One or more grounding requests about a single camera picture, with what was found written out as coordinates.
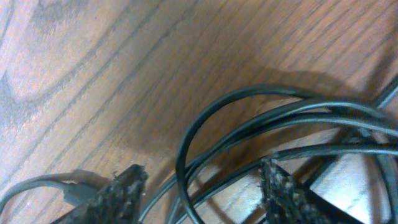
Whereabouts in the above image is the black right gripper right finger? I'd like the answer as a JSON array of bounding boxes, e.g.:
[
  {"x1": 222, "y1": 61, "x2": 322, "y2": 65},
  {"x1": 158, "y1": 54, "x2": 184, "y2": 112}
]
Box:
[{"x1": 259, "y1": 159, "x2": 360, "y2": 224}]

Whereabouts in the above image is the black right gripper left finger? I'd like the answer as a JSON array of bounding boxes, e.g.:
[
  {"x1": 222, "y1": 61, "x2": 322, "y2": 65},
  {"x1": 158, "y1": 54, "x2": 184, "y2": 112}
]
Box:
[{"x1": 54, "y1": 164, "x2": 148, "y2": 224}]

